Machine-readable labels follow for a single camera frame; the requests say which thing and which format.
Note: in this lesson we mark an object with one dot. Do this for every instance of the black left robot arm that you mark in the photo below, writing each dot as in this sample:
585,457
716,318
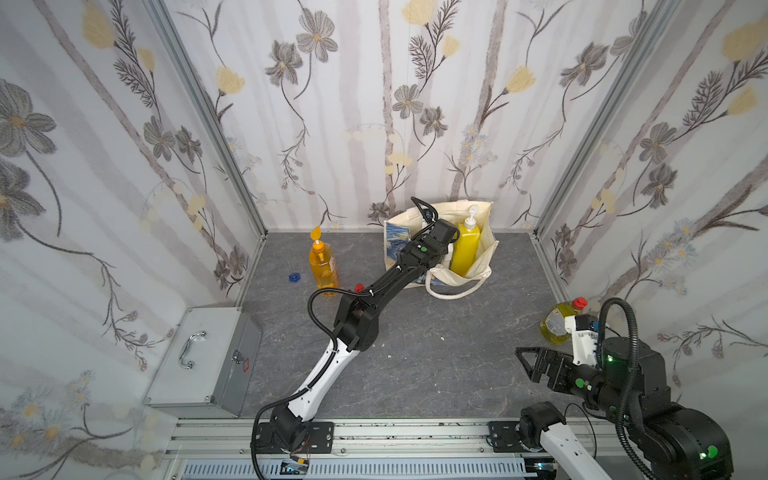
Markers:
393,349

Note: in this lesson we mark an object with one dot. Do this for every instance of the yellow pump dish soap bottle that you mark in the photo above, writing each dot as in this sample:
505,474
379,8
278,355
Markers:
465,247

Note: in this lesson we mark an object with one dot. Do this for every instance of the grey metal box with handle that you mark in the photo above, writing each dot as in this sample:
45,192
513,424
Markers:
207,368

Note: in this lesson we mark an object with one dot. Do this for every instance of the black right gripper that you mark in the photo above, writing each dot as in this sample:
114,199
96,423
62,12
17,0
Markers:
555,370

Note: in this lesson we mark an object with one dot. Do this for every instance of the orange dish soap bottle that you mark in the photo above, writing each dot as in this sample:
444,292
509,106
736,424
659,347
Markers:
322,262

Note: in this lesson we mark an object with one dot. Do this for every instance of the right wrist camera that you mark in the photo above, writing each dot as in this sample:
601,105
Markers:
582,329

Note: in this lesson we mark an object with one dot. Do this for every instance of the yellow-green red-capped bottle at wall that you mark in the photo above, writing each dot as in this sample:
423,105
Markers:
552,327

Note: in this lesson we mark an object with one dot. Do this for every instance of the cream canvas starry-night shopping bag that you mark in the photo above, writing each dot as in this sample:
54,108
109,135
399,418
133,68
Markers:
440,281

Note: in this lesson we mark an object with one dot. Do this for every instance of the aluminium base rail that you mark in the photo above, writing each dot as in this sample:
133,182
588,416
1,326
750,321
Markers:
459,448

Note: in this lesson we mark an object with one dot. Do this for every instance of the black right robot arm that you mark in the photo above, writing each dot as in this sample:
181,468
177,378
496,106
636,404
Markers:
611,370

